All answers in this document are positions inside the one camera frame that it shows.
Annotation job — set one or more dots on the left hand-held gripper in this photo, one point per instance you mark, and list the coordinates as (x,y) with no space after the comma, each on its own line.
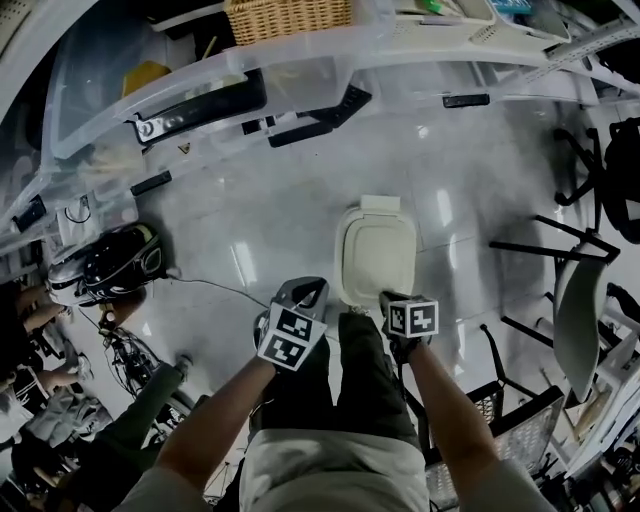
(290,340)

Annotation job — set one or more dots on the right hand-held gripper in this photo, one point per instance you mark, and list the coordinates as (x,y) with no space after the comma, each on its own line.
(420,317)

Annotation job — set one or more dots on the cream lidded trash bin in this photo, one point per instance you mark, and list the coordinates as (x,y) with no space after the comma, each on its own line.
(339,260)

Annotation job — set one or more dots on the person's right forearm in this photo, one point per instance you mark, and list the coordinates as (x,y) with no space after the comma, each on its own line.
(450,405)

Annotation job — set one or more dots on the person's left forearm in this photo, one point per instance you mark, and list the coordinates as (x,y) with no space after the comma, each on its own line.
(215,420)

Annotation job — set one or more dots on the person's dark trousers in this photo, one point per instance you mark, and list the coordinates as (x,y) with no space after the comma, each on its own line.
(365,380)

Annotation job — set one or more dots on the metal mesh cart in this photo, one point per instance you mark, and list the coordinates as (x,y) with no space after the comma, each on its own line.
(525,435)

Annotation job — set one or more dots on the grey-green chair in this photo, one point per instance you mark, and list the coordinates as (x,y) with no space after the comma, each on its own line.
(582,320)

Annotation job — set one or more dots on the clear storage bin black latch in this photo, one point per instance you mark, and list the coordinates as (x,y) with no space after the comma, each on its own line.
(300,134)
(150,183)
(100,90)
(465,100)

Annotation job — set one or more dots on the person's light shirt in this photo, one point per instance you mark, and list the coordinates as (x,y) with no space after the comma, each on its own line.
(330,475)

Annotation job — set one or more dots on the black patterned helmet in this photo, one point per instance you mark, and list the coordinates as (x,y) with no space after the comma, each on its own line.
(125,260)

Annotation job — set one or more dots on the brown round bag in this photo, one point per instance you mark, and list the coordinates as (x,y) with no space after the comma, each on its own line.
(110,314)

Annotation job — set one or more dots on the white plastic cabinet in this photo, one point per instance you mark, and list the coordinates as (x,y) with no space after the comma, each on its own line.
(610,380)

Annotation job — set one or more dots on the clear storage bin wicker basket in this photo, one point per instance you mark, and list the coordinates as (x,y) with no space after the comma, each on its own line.
(320,70)

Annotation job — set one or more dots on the black office chair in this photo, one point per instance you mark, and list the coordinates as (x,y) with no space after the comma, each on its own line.
(622,190)

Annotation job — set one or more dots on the white striped helmet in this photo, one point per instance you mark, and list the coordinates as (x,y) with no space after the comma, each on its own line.
(65,285)

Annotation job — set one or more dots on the white metal shelving unit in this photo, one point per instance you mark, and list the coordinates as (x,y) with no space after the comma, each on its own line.
(440,47)

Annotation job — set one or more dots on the white basket with small items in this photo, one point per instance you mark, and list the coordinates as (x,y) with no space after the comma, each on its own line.
(440,15)

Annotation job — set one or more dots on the white basket with blue packet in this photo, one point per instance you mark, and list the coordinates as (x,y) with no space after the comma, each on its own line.
(530,20)

